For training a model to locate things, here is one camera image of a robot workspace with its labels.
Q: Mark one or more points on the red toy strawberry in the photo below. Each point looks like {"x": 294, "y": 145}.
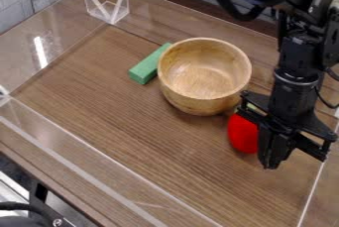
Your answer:
{"x": 242, "y": 132}

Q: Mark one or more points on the green rectangular block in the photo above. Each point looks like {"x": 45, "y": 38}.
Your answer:
{"x": 145, "y": 69}

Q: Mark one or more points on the clear acrylic tray wall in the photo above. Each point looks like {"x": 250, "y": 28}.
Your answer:
{"x": 129, "y": 160}

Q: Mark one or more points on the wooden bowl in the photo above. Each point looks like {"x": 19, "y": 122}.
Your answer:
{"x": 203, "y": 73}

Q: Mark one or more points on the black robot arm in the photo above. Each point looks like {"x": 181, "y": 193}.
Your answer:
{"x": 308, "y": 52}

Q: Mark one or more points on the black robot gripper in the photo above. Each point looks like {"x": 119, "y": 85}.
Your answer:
{"x": 286, "y": 120}

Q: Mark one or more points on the black table leg bracket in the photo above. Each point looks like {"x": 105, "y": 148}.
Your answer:
{"x": 37, "y": 200}

